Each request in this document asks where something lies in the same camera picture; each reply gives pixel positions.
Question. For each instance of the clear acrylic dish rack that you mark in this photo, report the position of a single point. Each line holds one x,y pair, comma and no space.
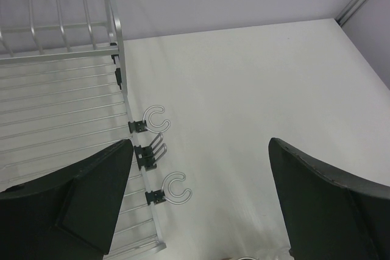
65,96

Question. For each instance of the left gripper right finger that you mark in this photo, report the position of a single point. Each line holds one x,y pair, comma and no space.
328,212

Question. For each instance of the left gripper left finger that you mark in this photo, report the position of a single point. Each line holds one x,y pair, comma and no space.
70,213

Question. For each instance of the steel cup left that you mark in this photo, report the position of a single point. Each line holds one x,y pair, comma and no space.
240,258

